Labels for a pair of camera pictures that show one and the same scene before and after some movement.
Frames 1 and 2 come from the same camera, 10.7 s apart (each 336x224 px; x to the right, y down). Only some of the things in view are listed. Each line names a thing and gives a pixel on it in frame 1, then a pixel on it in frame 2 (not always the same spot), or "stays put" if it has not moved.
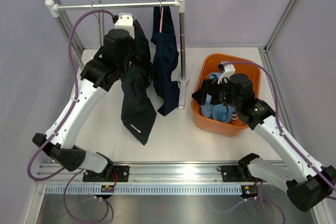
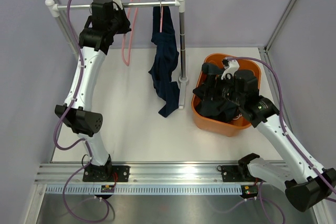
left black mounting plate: [120, 173] stays put
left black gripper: [132, 42] to [120, 12]
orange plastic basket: [209, 64] stays put
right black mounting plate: [232, 173] stays put
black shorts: [138, 110] to [210, 105]
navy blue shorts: [165, 60] stays put
